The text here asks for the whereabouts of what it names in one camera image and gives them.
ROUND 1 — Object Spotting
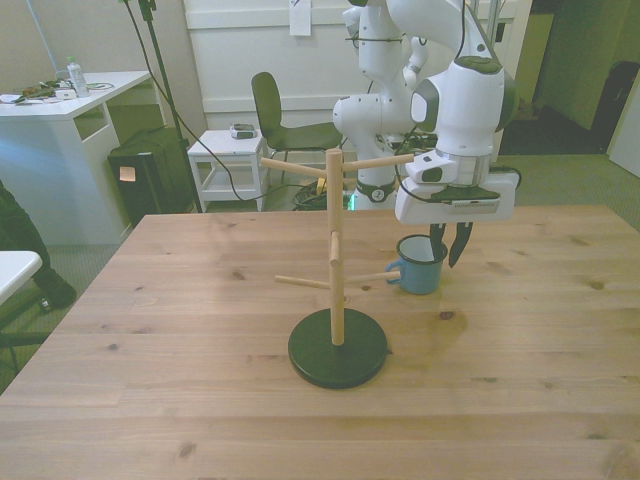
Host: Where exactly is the black hanging cable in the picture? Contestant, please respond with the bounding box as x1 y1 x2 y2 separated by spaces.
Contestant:
124 0 324 204

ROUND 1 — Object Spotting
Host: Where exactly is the desk clutter of tools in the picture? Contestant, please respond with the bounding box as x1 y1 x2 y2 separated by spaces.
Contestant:
0 78 64 106

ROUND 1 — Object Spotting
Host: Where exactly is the white rounded table top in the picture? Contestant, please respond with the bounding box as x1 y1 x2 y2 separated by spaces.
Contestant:
0 249 44 307

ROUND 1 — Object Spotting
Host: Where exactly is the black office chair base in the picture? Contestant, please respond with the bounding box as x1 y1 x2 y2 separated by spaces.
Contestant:
0 294 55 376

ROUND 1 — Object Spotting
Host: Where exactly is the clear plastic bottle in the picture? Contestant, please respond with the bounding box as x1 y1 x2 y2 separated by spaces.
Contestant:
65 55 92 99

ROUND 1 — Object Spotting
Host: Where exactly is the blue enamel mug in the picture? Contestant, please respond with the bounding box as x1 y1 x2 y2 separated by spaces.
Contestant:
384 234 449 297

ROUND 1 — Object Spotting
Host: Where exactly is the wooden mug tree black base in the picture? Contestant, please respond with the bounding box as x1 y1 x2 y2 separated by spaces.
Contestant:
260 148 417 391

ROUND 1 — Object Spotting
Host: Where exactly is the person in dark clothes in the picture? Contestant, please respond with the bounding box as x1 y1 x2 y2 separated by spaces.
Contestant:
0 178 79 312

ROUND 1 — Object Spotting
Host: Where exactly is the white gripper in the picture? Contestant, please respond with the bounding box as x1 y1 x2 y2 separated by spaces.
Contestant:
394 170 518 270

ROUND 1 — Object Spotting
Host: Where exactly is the black box with sticky note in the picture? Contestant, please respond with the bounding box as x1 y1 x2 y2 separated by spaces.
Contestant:
106 128 197 227

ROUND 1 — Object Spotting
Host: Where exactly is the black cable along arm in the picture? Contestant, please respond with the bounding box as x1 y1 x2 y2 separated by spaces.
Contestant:
344 0 524 205

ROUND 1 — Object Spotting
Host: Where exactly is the white small side table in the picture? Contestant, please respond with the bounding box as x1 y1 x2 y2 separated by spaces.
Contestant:
186 129 270 212

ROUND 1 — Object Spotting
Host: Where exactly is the white paper sheet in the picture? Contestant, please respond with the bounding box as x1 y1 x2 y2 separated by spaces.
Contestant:
289 0 313 38

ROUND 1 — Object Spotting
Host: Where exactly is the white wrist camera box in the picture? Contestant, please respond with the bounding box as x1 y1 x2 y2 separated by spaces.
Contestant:
405 152 457 185

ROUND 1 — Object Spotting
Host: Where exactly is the floor cable bundle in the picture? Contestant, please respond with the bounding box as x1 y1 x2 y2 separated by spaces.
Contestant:
291 178 352 212

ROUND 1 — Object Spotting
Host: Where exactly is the white desk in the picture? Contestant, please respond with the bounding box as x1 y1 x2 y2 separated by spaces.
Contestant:
0 69 169 247

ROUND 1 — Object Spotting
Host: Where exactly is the black camera stand pole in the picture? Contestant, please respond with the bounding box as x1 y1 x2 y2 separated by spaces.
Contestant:
117 0 205 215

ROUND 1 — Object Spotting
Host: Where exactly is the aluminium profile pole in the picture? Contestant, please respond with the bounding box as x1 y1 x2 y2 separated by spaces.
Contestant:
488 0 503 51

